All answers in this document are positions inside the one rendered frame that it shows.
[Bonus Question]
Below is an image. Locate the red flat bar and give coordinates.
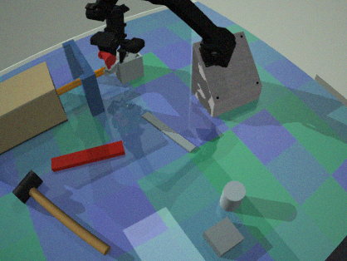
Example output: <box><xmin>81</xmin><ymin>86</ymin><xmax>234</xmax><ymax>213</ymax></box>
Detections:
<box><xmin>51</xmin><ymin>140</ymin><xmax>125</xmax><ymax>172</ymax></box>

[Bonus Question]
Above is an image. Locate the black-headed mallet with wooden handle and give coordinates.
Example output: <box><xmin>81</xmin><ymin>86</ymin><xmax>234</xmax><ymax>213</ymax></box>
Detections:
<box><xmin>12</xmin><ymin>170</ymin><xmax>110</xmax><ymax>255</ymax></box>

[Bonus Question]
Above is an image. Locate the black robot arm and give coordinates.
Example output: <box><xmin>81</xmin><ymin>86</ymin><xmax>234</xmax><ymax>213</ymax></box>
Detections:
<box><xmin>86</xmin><ymin>0</ymin><xmax>236</xmax><ymax>67</ymax></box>

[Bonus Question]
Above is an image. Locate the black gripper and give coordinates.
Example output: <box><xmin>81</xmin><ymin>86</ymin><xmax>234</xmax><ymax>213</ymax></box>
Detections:
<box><xmin>90</xmin><ymin>23</ymin><xmax>144</xmax><ymax>63</ymax></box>

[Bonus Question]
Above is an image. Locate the grey flat bar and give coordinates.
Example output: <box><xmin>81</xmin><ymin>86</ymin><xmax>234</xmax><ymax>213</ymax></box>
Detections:
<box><xmin>142</xmin><ymin>111</ymin><xmax>196</xmax><ymax>153</ymax></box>

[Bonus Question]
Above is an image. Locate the grey cylinder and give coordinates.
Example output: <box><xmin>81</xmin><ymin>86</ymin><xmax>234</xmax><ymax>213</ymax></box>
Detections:
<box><xmin>219</xmin><ymin>180</ymin><xmax>246</xmax><ymax>212</ymax></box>

